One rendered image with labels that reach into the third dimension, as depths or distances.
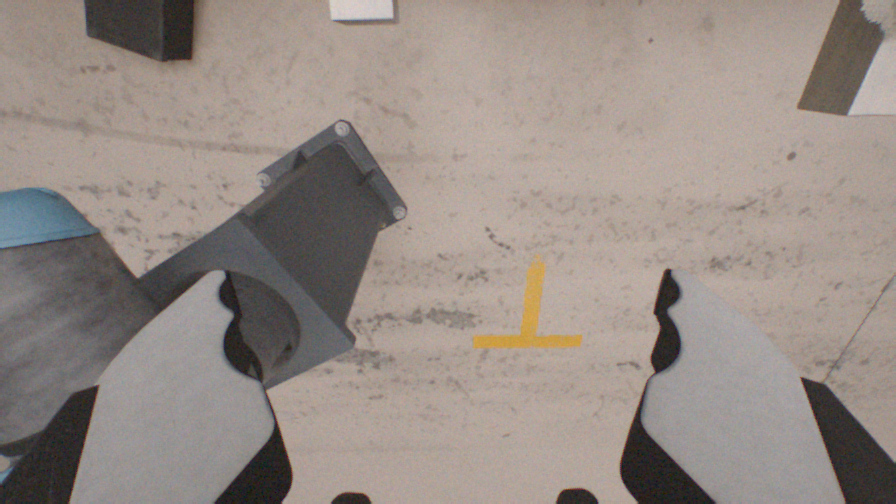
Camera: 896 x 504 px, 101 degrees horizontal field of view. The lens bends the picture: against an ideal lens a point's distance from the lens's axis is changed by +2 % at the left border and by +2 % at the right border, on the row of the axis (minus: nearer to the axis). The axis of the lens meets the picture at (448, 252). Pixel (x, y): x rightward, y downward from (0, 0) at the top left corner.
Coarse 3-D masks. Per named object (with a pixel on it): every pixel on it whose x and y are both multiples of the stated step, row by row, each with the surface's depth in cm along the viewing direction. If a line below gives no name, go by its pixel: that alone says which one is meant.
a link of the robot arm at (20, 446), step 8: (256, 376) 47; (40, 432) 29; (24, 440) 29; (32, 440) 29; (0, 448) 29; (8, 448) 29; (16, 448) 29; (24, 448) 29; (8, 456) 30; (16, 456) 30; (0, 472) 29; (8, 472) 29; (0, 480) 29
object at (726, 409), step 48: (672, 288) 10; (672, 336) 8; (720, 336) 8; (672, 384) 7; (720, 384) 7; (768, 384) 7; (672, 432) 6; (720, 432) 6; (768, 432) 6; (816, 432) 6; (624, 480) 7; (672, 480) 6; (720, 480) 5; (768, 480) 5; (816, 480) 5
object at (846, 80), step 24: (840, 0) 18; (840, 24) 18; (864, 24) 17; (840, 48) 18; (864, 48) 17; (888, 48) 17; (816, 72) 20; (840, 72) 18; (864, 72) 17; (888, 72) 17; (816, 96) 20; (840, 96) 18; (864, 96) 18; (888, 96) 18
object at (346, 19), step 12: (336, 0) 17; (348, 0) 17; (360, 0) 17; (372, 0) 17; (384, 0) 17; (396, 0) 19; (336, 12) 17; (348, 12) 17; (360, 12) 17; (372, 12) 17; (384, 12) 17; (396, 12) 19; (348, 24) 19; (360, 24) 20; (372, 24) 20; (384, 24) 20; (396, 24) 20
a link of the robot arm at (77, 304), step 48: (48, 192) 31; (0, 240) 26; (48, 240) 28; (96, 240) 33; (0, 288) 26; (48, 288) 28; (96, 288) 31; (144, 288) 37; (0, 336) 26; (48, 336) 28; (96, 336) 30; (0, 384) 26; (48, 384) 28; (0, 432) 28
